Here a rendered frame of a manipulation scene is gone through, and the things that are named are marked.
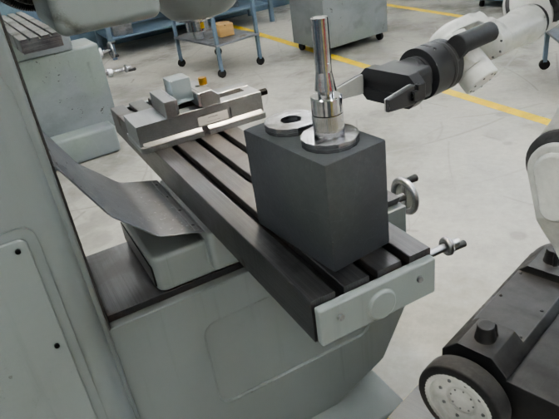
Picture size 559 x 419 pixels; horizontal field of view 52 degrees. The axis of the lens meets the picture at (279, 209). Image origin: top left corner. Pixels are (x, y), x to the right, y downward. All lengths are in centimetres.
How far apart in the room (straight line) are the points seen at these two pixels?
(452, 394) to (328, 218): 65
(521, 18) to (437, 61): 26
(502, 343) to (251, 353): 59
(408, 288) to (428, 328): 135
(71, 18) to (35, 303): 51
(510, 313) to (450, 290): 103
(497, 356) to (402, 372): 84
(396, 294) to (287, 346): 64
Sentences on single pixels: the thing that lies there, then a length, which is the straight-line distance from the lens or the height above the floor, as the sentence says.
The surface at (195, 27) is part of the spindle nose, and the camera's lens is 125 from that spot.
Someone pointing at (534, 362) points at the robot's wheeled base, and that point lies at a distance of 139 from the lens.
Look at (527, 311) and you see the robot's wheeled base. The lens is 148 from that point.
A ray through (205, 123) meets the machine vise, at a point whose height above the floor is 101.
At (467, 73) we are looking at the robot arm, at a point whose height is 120.
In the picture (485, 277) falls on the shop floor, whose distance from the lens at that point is 257.
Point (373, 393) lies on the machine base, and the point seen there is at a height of 20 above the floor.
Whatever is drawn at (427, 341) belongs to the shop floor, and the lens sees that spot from 225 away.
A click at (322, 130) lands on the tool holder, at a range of 86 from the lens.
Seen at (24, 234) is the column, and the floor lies 105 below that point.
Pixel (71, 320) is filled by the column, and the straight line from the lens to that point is 119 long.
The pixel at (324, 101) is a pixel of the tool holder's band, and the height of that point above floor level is 124.
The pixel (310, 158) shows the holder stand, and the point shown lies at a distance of 85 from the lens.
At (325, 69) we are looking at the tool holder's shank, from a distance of 85.
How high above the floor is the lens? 152
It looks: 29 degrees down
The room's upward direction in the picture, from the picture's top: 8 degrees counter-clockwise
